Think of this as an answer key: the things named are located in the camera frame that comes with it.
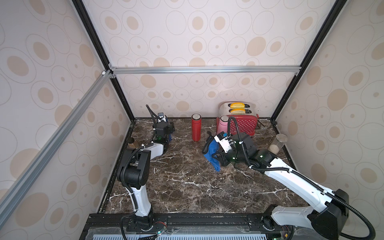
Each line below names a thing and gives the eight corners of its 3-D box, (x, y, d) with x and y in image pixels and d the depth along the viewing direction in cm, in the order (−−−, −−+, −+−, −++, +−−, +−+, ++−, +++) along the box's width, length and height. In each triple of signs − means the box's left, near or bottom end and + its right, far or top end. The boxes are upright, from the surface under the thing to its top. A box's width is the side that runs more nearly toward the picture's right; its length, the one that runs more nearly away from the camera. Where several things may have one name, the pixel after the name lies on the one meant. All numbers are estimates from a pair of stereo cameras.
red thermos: (192, 141, 109) (191, 120, 92) (192, 134, 113) (191, 113, 96) (200, 141, 109) (201, 120, 92) (200, 134, 113) (201, 113, 96)
